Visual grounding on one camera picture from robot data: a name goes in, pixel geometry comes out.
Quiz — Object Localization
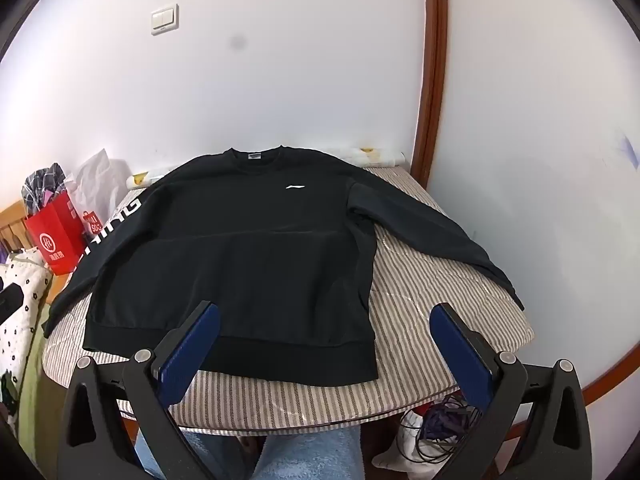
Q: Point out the black sweatshirt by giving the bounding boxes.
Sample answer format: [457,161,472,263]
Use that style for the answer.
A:
[43,146,511,387]

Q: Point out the plaid clothing in bag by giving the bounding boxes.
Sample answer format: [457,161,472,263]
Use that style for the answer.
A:
[21,162,66,217]

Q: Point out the striped quilted mattress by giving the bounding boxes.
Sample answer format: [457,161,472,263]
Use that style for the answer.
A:
[46,169,533,434]

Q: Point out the green bed cover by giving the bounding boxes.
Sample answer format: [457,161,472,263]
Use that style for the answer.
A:
[16,302,55,476]

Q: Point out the blue jeans leg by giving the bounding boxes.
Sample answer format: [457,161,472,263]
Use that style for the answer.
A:
[133,424,367,480]

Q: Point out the white black-dotted blanket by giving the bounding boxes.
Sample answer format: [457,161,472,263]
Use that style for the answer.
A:
[1,248,53,391]

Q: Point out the red paper shopping bag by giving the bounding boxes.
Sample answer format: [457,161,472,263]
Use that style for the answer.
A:
[26,191,86,275]

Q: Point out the white Miniso plastic bag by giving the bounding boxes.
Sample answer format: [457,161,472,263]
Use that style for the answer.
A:
[64,150,130,236]

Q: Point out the wooden headboard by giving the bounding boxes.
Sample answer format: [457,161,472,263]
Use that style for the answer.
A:
[0,200,34,252]

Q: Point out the white yellow-patterned bed sheet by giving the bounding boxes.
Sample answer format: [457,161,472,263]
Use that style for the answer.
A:
[126,148,408,191]

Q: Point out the tangled black cables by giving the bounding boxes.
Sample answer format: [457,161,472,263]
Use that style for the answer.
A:
[397,391,484,465]

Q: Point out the white wall light switch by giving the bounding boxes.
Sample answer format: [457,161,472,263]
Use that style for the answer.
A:
[151,3,179,36]

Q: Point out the brown wooden door frame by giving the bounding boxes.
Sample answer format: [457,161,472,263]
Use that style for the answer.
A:
[410,0,449,186]

